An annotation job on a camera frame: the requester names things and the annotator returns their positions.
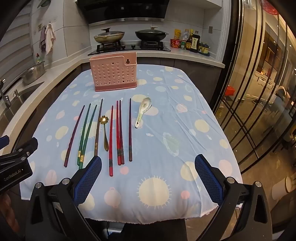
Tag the window blinds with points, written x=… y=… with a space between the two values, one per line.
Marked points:
x=13 y=46

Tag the glass sliding door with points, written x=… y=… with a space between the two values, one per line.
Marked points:
x=254 y=81

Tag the green dish soap bottle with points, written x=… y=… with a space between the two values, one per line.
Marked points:
x=39 y=59

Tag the dark red chopstick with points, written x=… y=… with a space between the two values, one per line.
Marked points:
x=121 y=139

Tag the bright red twisted chopstick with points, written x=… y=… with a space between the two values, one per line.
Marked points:
x=111 y=143

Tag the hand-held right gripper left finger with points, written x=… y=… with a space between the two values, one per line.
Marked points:
x=89 y=178

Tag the black range hood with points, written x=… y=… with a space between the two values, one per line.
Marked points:
x=122 y=11

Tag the brown chopstick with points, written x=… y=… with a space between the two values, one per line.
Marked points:
x=97 y=143

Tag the red instant noodle cup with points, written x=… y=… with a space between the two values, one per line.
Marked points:
x=175 y=43

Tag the red floor object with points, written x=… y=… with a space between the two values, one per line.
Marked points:
x=230 y=90

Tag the yellow-capped sauce bottle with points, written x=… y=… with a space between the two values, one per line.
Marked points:
x=189 y=44

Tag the red chopstick with band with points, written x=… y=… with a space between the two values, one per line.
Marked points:
x=118 y=134

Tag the black wok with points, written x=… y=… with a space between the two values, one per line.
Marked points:
x=151 y=34

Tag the cream wok with lid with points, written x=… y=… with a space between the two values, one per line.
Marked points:
x=108 y=37

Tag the pink perforated utensil holder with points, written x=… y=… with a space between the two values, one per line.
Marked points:
x=111 y=71

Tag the grey-pink hanging towel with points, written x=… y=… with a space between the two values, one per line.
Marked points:
x=42 y=40

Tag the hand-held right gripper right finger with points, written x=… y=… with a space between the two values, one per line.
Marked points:
x=208 y=178

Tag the gold flower spoon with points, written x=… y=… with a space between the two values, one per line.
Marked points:
x=103 y=119

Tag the dark maroon chopstick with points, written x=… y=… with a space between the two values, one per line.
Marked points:
x=130 y=129

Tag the white ceramic spoon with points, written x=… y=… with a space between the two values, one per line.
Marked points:
x=145 y=104

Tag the small dark jars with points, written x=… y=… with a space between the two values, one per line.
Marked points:
x=204 y=49

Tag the yellow seasoning packet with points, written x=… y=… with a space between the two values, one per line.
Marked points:
x=177 y=33

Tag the white hanging towel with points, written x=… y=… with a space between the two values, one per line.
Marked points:
x=49 y=38

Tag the blue patterned tablecloth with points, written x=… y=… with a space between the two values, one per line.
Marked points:
x=173 y=143

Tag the clear plastic bottle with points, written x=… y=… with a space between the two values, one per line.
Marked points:
x=186 y=34

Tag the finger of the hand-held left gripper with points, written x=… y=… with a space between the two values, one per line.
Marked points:
x=3 y=141
x=25 y=148

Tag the black gas stove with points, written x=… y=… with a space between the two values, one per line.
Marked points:
x=129 y=47

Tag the purple chopstick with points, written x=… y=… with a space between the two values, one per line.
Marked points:
x=75 y=134

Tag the small green-capped bottle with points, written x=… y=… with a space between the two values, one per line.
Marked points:
x=183 y=45

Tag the large dark sauce bottle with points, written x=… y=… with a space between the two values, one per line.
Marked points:
x=195 y=44

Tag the white round bin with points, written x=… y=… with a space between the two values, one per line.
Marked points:
x=281 y=188

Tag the chrome kitchen faucet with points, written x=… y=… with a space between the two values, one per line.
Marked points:
x=5 y=97

